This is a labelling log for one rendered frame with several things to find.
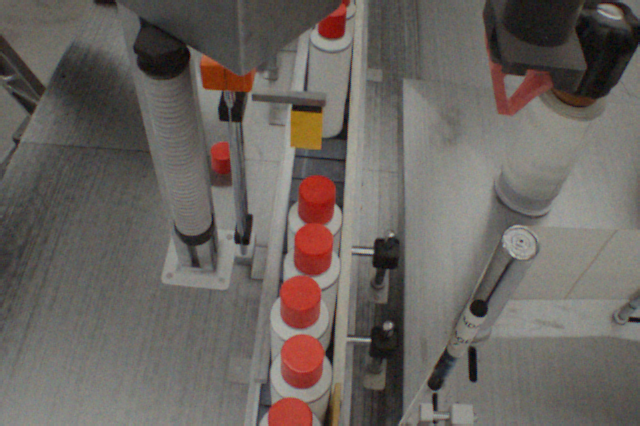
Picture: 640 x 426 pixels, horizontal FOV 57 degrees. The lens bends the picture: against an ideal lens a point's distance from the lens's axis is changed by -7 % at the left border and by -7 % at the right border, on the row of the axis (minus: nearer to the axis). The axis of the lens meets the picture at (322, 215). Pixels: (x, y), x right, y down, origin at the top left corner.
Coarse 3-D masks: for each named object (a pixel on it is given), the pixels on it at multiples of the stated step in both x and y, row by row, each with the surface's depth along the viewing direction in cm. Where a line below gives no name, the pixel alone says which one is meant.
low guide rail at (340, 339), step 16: (352, 64) 92; (352, 80) 89; (352, 96) 87; (352, 112) 85; (352, 128) 83; (352, 144) 82; (352, 160) 80; (352, 176) 79; (352, 192) 77; (352, 208) 76; (336, 320) 67; (336, 336) 66; (336, 352) 65; (336, 368) 64
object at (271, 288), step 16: (304, 32) 87; (304, 48) 85; (304, 64) 83; (304, 80) 82; (288, 128) 76; (288, 144) 75; (288, 160) 73; (288, 176) 72; (288, 192) 71; (272, 240) 67; (272, 256) 66; (272, 272) 65; (272, 288) 64; (272, 304) 63; (256, 352) 60; (256, 368) 59
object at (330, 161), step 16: (352, 48) 98; (336, 144) 86; (304, 160) 84; (320, 160) 84; (336, 160) 85; (304, 176) 83; (336, 176) 83; (336, 192) 82; (288, 208) 80; (288, 224) 78; (336, 304) 72
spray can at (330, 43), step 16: (336, 16) 71; (320, 32) 73; (336, 32) 72; (320, 48) 74; (336, 48) 74; (320, 64) 76; (336, 64) 76; (320, 80) 78; (336, 80) 78; (336, 96) 80; (336, 112) 83; (336, 128) 86
